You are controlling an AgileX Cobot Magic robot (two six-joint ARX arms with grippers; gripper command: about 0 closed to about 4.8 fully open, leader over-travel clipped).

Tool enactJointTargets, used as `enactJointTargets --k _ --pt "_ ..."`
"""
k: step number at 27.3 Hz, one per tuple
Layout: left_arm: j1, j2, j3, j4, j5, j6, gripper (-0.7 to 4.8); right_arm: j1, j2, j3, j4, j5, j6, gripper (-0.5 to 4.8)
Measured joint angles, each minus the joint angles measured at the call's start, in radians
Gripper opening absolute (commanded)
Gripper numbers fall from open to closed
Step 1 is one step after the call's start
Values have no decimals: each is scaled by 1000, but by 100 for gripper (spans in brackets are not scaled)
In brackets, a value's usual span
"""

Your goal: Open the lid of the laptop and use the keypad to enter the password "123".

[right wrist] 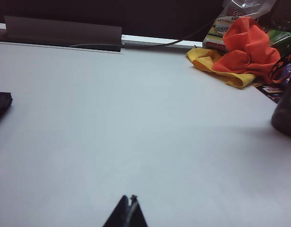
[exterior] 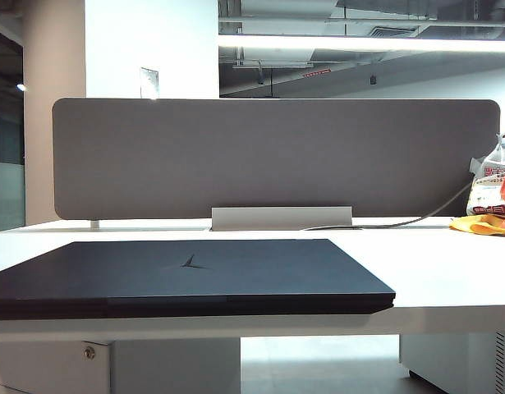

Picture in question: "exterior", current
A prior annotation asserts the dark grey laptop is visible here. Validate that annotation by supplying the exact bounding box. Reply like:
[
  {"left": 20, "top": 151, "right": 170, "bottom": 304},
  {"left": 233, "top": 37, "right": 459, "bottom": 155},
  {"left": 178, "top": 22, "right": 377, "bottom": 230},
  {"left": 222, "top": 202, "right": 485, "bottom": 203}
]
[{"left": 0, "top": 238, "right": 397, "bottom": 322}]

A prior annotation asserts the grey fabric desk divider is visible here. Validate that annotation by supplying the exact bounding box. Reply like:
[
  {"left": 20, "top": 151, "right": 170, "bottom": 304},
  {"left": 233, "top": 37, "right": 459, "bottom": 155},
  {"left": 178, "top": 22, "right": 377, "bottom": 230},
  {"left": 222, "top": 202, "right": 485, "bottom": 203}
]
[{"left": 52, "top": 98, "right": 502, "bottom": 221}]

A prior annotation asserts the long ceiling light strip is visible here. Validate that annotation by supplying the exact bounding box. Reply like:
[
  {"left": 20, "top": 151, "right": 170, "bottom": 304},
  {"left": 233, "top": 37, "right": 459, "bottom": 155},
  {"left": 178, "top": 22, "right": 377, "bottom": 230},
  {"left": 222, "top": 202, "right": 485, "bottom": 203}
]
[{"left": 218, "top": 34, "right": 505, "bottom": 53}]

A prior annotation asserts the yellow cloth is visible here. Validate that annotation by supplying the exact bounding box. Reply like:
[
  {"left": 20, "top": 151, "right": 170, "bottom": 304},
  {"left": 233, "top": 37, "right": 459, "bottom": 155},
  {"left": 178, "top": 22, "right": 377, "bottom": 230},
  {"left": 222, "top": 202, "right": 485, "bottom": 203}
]
[{"left": 448, "top": 213, "right": 505, "bottom": 238}]

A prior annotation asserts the white printed plastic bag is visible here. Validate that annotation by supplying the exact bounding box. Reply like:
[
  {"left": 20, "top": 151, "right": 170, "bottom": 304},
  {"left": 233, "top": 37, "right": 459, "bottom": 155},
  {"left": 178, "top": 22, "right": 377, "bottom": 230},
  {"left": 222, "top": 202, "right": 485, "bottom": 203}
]
[{"left": 467, "top": 126, "right": 505, "bottom": 217}]

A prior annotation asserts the white vented cabinet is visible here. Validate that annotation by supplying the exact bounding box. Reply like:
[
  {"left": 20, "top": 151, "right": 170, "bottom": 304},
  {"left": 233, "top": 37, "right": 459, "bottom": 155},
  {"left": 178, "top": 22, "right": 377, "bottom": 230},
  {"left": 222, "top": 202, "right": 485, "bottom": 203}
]
[{"left": 399, "top": 331, "right": 505, "bottom": 394}]

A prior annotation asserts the white drawer cabinet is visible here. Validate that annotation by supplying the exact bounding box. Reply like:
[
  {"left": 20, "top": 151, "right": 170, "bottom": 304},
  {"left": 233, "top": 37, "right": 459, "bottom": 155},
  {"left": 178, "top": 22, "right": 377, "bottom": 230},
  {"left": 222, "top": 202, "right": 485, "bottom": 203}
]
[{"left": 0, "top": 337, "right": 241, "bottom": 394}]

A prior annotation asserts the metal ceiling cable tray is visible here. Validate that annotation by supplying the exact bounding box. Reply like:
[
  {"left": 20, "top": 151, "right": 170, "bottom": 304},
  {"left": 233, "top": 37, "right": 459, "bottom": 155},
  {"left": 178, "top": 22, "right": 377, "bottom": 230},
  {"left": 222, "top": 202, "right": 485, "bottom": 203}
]
[{"left": 232, "top": 59, "right": 319, "bottom": 70}]

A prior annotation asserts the grey power cable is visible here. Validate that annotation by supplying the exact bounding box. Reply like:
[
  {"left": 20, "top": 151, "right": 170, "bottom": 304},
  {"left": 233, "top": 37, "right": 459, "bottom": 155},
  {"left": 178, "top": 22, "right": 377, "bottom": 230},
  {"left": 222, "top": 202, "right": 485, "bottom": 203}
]
[{"left": 304, "top": 182, "right": 475, "bottom": 231}]

